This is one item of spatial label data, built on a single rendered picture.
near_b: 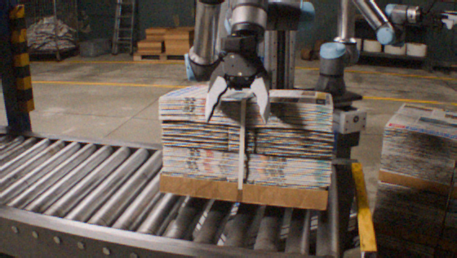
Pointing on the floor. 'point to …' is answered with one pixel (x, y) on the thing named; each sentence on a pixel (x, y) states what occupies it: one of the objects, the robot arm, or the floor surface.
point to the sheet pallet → (166, 43)
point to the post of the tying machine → (21, 120)
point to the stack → (416, 153)
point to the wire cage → (51, 34)
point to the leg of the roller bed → (343, 223)
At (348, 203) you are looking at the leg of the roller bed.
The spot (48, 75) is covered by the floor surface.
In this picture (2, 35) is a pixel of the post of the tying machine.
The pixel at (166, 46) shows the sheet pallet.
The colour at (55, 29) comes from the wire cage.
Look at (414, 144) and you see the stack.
